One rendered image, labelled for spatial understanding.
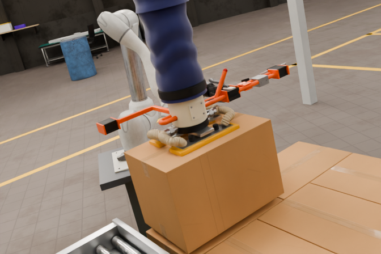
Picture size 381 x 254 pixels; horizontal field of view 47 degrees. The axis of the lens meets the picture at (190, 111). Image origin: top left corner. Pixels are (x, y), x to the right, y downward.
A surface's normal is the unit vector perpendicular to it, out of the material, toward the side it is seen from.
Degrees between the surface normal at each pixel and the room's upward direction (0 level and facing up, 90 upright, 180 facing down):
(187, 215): 90
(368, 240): 0
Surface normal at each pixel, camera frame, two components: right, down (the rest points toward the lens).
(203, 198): 0.55, 0.13
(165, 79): -0.65, 0.14
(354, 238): -0.22, -0.93
